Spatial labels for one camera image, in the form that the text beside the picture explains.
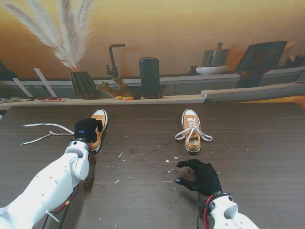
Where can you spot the left robot hand black glove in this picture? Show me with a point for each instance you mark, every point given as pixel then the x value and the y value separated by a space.
pixel 87 130

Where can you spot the right robot hand black glove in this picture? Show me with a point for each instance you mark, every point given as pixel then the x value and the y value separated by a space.
pixel 206 179

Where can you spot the white shoelace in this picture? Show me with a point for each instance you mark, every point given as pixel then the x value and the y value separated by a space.
pixel 45 124
pixel 193 128

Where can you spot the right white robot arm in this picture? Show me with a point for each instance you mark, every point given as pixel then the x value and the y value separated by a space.
pixel 226 212

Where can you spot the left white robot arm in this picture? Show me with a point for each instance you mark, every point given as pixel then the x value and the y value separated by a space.
pixel 47 186

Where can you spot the printed kitchen backdrop banner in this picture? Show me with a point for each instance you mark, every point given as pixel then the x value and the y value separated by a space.
pixel 166 28

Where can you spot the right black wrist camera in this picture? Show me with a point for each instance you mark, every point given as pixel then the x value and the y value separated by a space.
pixel 202 207

